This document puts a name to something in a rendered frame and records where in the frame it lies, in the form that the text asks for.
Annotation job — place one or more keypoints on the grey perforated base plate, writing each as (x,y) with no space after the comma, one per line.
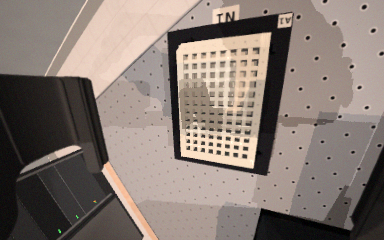
(329,134)

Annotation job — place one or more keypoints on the beige well plate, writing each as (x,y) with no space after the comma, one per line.
(220,91)

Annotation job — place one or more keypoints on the cream label with black lettering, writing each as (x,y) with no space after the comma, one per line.
(230,13)

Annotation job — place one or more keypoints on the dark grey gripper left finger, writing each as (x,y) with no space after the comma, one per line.
(40,115)

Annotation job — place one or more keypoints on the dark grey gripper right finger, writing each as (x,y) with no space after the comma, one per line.
(368,215)

